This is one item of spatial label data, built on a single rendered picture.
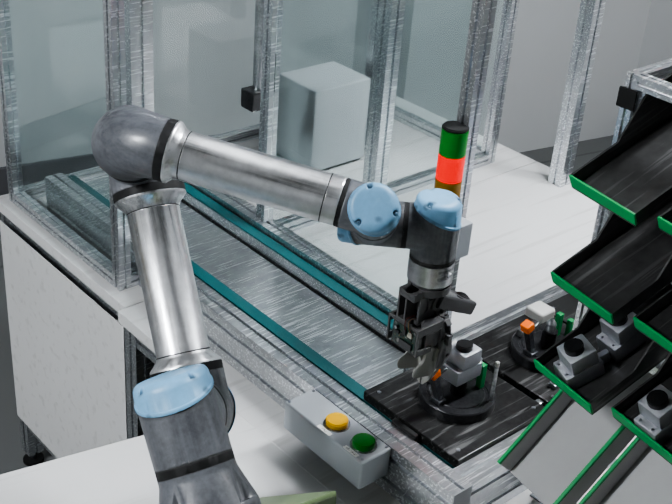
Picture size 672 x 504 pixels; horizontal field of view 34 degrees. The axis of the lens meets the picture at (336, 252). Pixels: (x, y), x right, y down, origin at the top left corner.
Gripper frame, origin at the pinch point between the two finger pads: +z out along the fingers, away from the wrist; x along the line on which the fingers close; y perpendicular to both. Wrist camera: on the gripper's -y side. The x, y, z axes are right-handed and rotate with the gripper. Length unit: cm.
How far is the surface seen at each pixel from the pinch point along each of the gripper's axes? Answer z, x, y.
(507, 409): 9.6, 7.6, -15.1
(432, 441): 9.7, 5.7, 2.5
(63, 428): 76, -109, 14
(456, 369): 1.1, 1.0, -7.0
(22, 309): 49, -127, 14
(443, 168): -27.3, -18.4, -18.9
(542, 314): 7.6, -7.7, -42.9
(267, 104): -19, -75, -23
